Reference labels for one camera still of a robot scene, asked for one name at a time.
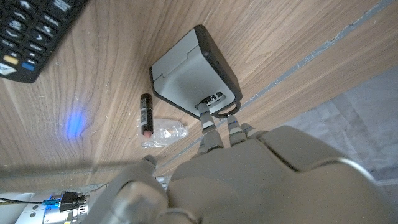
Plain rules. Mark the small dark lipstick tube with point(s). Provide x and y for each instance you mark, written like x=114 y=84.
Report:
x=146 y=115

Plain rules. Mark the grey black combination lock box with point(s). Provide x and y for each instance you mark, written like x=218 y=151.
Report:
x=192 y=71

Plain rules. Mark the clear glass cup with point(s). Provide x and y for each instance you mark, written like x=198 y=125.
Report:
x=168 y=132

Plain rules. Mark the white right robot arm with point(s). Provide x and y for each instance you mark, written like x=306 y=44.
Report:
x=34 y=210

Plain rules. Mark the black TV remote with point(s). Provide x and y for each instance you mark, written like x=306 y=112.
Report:
x=28 y=34

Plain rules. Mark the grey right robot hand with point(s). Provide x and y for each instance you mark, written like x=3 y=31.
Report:
x=162 y=182

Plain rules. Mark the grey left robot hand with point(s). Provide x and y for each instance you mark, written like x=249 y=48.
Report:
x=255 y=186

